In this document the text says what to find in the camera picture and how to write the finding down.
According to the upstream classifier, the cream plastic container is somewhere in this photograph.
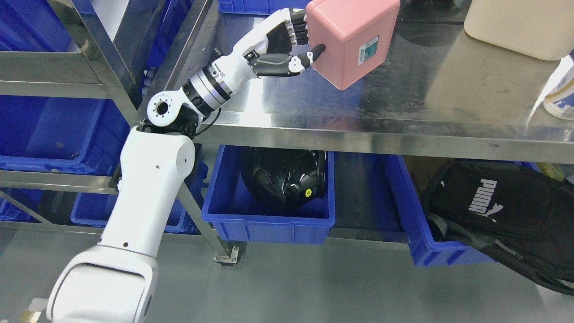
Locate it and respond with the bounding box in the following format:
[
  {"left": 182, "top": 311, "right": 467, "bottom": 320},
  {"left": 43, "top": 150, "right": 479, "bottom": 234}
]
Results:
[{"left": 464, "top": 0, "right": 574, "bottom": 61}]

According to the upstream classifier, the blue shelf bin lower left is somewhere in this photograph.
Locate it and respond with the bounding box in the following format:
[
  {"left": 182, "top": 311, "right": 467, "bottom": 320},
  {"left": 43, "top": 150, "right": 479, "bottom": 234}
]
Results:
[{"left": 70, "top": 161, "right": 209, "bottom": 234}]

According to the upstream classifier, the blue bin with backpack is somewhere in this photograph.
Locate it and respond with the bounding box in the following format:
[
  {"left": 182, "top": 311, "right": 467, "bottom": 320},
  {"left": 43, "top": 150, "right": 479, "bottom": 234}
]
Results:
[{"left": 380, "top": 155, "right": 494, "bottom": 267}]

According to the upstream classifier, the blue bin on table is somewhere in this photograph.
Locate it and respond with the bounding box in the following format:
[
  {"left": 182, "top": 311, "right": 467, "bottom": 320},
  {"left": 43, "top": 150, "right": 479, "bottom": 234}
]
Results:
[{"left": 218, "top": 0, "right": 310, "bottom": 16}]

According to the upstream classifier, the blue shelf bin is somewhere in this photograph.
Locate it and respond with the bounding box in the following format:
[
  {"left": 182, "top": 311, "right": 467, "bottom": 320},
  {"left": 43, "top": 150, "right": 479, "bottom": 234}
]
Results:
[
  {"left": 0, "top": 95, "right": 130, "bottom": 175},
  {"left": 70, "top": 161, "right": 209, "bottom": 234}
]

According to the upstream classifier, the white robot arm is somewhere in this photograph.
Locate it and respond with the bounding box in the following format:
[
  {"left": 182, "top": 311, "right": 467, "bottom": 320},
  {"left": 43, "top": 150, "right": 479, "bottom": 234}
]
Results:
[{"left": 46, "top": 62, "right": 231, "bottom": 323}]

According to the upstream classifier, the blue bin with helmet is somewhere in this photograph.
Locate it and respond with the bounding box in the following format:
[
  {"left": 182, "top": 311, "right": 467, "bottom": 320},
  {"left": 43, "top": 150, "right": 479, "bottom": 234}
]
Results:
[{"left": 201, "top": 145, "right": 336, "bottom": 245}]

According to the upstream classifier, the black Puma backpack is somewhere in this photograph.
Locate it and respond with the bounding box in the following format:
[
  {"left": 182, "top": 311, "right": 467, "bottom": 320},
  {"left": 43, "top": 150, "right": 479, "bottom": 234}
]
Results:
[{"left": 422, "top": 160, "right": 574, "bottom": 296}]

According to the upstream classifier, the pink plastic storage box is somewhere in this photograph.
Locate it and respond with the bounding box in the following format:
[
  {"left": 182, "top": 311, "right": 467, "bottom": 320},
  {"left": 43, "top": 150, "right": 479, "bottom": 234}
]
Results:
[{"left": 305, "top": 0, "right": 400, "bottom": 91}]

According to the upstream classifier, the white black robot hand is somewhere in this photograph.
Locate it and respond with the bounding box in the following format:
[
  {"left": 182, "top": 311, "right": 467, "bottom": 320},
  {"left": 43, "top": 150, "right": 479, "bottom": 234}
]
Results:
[{"left": 211, "top": 8, "right": 326, "bottom": 91}]

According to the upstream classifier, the blue shelf bin middle left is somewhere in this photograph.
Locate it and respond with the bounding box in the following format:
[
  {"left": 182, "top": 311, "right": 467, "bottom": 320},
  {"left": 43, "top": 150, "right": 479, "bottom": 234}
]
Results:
[{"left": 0, "top": 95, "right": 130, "bottom": 175}]

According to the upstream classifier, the stainless steel table cart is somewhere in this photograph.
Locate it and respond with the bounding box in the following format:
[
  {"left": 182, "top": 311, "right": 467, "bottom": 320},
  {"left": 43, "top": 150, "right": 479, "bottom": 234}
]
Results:
[{"left": 196, "top": 19, "right": 574, "bottom": 250}]

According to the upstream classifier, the white blue patterned cup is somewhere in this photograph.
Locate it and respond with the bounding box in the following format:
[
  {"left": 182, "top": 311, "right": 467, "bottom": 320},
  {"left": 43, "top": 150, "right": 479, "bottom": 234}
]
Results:
[{"left": 543, "top": 52, "right": 574, "bottom": 121}]

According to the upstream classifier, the black glossy helmet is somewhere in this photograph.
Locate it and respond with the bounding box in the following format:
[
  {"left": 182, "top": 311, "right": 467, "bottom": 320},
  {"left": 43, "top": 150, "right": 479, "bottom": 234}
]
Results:
[{"left": 240, "top": 147, "right": 327, "bottom": 213}]

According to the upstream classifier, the steel shelf rack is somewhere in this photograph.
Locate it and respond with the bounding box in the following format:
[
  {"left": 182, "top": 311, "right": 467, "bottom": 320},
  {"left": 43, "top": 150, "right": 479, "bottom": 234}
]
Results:
[{"left": 1, "top": 0, "right": 193, "bottom": 229}]

